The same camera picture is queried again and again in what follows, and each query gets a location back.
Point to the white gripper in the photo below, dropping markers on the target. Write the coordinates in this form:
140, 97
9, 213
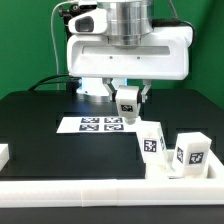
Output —
162, 55

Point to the white round stool seat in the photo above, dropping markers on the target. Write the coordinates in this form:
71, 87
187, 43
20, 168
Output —
153, 171

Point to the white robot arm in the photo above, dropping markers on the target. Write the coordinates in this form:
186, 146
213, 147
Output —
123, 23

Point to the white marker sheet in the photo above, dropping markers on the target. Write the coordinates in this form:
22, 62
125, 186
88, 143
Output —
106, 124

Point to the white U-shaped fence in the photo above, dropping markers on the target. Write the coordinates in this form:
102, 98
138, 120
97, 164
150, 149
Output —
111, 192

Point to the black rear camera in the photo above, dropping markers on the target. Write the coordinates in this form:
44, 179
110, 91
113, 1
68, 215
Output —
87, 3

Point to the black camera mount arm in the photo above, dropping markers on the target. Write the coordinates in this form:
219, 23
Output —
69, 13

